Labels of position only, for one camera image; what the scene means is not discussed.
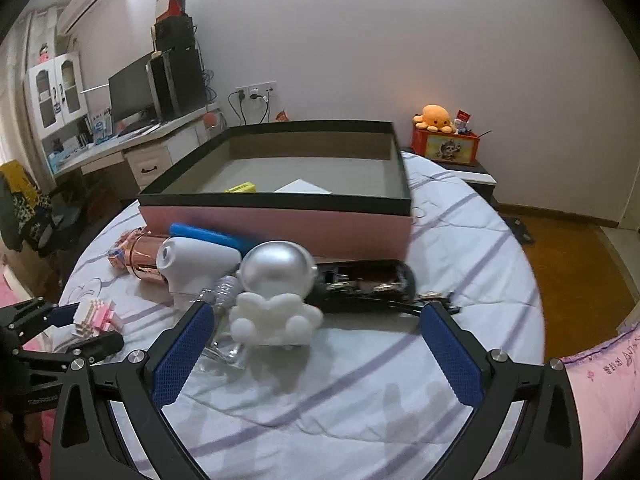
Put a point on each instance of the white glass-door cabinet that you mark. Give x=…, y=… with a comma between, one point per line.
x=55, y=90

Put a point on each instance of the small gold metal part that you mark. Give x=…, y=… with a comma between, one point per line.
x=435, y=298

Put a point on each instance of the white desk with drawers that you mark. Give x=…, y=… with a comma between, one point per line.
x=165, y=135

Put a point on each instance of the yellow leopard clothes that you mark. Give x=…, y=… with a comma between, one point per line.
x=20, y=200

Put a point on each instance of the small packets in red box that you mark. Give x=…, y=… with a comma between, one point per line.
x=462, y=121

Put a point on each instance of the silver white astronaut figure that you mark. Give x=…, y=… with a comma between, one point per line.
x=275, y=270

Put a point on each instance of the red white desk calendar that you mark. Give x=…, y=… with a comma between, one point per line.
x=170, y=5

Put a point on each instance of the rose gold cylinder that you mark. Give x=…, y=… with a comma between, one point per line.
x=147, y=256

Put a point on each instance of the pink white block toy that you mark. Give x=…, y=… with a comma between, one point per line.
x=95, y=315

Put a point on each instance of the bottle with orange cap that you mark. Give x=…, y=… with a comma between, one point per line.
x=213, y=119

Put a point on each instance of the orange octopus plush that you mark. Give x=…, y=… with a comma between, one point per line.
x=434, y=117

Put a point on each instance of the blue case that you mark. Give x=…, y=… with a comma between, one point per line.
x=200, y=232

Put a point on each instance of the beige curtain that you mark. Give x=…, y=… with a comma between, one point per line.
x=12, y=85

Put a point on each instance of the white plug-in device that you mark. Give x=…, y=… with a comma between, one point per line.
x=195, y=262

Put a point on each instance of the glass bottle with silver cap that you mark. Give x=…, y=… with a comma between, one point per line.
x=225, y=292

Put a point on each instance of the white striped bedsheet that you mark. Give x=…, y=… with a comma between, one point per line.
x=350, y=385

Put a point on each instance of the black electronic device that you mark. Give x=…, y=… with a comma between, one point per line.
x=395, y=280

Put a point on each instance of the white wall socket strip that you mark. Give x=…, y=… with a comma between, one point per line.
x=257, y=89

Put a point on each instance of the red printed storage box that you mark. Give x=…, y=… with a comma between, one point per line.
x=447, y=147

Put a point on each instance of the small pink doll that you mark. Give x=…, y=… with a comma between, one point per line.
x=45, y=55

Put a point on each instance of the blue white carton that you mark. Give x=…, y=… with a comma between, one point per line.
x=102, y=129

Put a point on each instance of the black computer monitor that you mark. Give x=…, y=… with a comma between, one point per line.
x=130, y=90

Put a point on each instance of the black bathroom scale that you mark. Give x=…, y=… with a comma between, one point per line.
x=520, y=230

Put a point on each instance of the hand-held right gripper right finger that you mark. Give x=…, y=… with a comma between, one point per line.
x=452, y=360

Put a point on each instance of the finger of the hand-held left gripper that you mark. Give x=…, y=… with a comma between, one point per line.
x=62, y=313
x=95, y=347

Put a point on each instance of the black speaker box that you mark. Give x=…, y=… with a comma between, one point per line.
x=172, y=34

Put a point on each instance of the pink blanket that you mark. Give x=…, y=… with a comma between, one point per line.
x=610, y=390

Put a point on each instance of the black office chair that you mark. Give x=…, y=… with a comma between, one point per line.
x=60, y=215

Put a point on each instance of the white air conditioner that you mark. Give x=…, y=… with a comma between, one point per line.
x=85, y=0

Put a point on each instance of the yellow packet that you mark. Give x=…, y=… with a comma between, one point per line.
x=241, y=188

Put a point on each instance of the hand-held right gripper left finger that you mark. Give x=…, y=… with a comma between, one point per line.
x=182, y=355

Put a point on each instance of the black computer tower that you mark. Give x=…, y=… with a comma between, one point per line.
x=180, y=85

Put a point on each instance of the pink box with black rim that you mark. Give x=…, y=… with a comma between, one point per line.
x=300, y=230

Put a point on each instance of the white paper sheet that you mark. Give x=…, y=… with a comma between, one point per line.
x=302, y=186

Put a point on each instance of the orange snack bag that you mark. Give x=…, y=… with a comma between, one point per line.
x=283, y=116

